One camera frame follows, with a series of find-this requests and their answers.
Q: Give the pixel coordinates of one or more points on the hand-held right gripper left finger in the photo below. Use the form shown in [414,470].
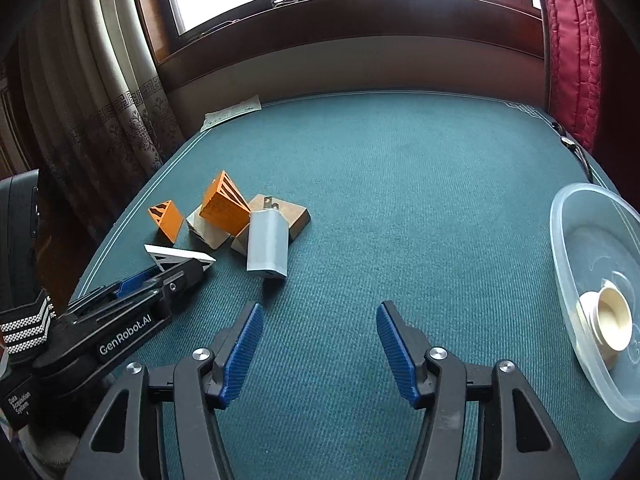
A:
[245,355]

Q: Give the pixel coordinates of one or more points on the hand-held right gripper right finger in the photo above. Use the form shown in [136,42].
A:
[395,355]

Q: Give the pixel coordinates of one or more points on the white striped triangular prism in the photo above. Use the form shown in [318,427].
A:
[165,252]

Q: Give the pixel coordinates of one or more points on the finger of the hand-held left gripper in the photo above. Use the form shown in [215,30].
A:
[185,277]
[132,284]

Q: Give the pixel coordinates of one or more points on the long rectangular wooden block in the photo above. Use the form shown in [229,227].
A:
[295,217]

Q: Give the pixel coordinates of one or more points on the red quilted curtain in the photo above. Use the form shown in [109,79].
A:
[570,35]

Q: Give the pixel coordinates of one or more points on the triangular wooden block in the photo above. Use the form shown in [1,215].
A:
[210,235]

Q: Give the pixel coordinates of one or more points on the printed paper sheet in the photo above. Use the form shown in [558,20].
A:
[230,114]

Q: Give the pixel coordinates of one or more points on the brown wooden window frame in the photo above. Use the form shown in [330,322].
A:
[350,15]

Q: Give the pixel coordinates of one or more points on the green table cloth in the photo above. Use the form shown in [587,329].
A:
[400,210]

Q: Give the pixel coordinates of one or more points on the beige patterned curtain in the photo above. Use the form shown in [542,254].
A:
[100,85]

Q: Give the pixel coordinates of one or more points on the black bulky object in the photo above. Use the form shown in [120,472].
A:
[17,230]

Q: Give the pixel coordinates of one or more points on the pale wooden block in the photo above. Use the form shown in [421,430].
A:
[239,245]

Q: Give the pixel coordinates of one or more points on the clear plastic bowl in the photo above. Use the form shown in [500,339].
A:
[575,240]

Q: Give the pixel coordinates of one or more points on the cream plastic spool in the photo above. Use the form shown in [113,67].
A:
[612,315]

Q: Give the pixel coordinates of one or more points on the small orange triangular prism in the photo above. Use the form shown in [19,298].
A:
[172,222]

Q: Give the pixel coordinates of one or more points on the large orange triangular prism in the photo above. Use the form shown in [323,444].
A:
[222,212]

